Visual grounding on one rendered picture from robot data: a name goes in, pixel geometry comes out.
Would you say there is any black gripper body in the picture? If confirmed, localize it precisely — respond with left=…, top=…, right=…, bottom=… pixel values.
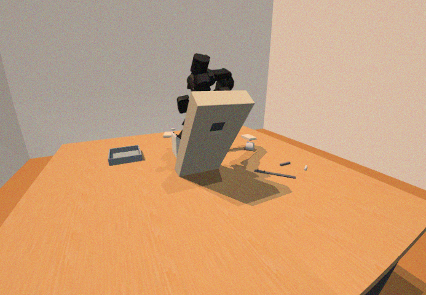
left=177, top=84, right=230, bottom=113

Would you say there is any beige service panel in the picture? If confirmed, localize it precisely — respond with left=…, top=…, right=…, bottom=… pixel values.
left=174, top=90, right=254, bottom=177

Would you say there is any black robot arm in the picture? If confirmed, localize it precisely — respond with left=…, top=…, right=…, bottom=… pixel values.
left=187, top=53, right=234, bottom=92

